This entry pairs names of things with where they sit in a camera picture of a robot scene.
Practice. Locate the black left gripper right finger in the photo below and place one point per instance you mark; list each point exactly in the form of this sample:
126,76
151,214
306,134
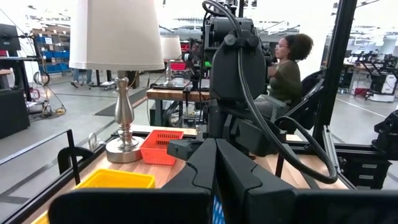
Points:
280,208

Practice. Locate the black curved clamp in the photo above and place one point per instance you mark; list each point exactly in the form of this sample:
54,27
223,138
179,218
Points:
65,155

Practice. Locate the blue storage bin rack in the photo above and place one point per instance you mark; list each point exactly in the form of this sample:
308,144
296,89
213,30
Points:
53,54

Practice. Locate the red bin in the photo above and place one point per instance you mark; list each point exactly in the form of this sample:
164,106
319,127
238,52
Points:
178,66

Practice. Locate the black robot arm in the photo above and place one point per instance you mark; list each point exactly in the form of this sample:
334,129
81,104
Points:
387,130

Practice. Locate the black office chair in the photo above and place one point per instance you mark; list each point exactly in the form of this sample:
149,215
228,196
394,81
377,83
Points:
308,93

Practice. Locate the black monitor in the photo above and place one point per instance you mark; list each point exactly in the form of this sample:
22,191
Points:
9,37

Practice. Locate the black control box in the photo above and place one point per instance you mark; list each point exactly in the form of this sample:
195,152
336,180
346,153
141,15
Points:
363,171

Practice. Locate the red box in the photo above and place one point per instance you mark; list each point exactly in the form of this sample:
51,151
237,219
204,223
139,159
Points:
361,92

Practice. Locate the black cabinet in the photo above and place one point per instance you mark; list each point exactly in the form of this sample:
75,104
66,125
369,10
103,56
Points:
12,113

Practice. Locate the black robotic device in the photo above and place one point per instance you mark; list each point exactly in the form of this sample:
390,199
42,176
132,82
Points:
196,62

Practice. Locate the wooden workbench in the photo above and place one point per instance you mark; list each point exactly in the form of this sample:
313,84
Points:
168,94

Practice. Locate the black desk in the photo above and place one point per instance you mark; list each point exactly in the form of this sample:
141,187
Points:
18,59

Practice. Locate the black aluminium rig frame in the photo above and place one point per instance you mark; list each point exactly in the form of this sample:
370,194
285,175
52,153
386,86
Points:
337,62

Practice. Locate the orange plastic basket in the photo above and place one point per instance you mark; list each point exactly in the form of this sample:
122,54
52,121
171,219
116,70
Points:
158,154

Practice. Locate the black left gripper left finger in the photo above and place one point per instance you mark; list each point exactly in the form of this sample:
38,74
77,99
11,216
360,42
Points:
140,208

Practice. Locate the person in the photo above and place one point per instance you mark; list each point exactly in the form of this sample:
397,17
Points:
286,81
81,76

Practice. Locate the white robot station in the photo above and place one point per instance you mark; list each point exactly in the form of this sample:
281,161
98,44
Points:
385,88

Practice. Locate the silver aluminium bar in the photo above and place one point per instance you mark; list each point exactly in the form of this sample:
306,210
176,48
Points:
328,143

